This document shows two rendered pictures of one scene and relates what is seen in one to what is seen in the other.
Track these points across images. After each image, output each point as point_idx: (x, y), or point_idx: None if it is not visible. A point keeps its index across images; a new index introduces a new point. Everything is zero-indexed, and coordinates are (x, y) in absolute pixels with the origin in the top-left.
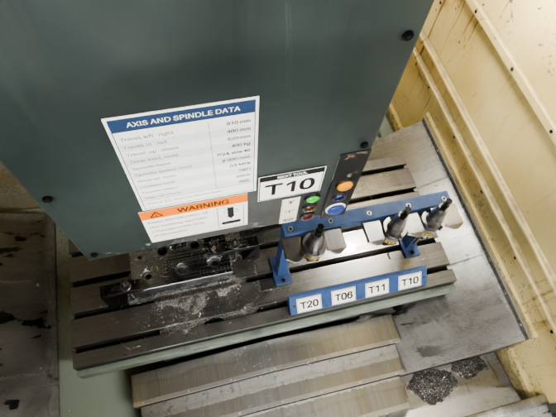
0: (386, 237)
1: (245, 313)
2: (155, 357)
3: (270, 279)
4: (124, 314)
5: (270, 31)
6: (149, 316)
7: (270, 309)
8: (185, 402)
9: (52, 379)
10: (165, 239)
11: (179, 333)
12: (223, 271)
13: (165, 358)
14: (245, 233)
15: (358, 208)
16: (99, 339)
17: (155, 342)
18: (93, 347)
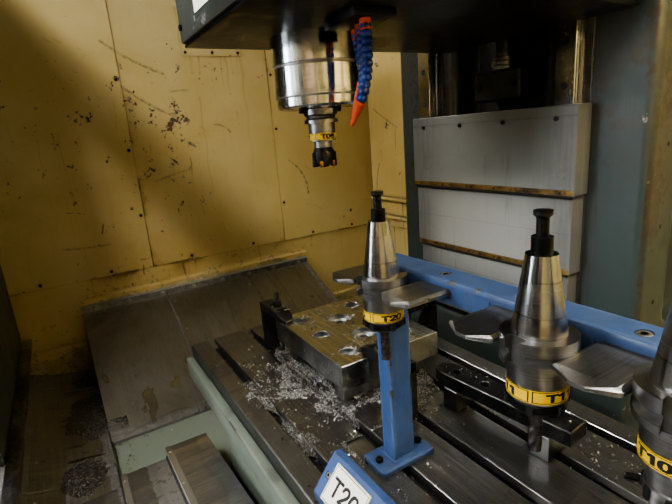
0: (501, 345)
1: (298, 441)
2: (214, 395)
3: (374, 449)
4: (259, 351)
5: None
6: (262, 365)
7: (315, 466)
8: (169, 492)
9: (204, 404)
10: (197, 7)
11: (245, 391)
12: (336, 361)
13: (217, 413)
14: (433, 399)
15: (516, 286)
16: (226, 347)
17: (230, 378)
18: (220, 355)
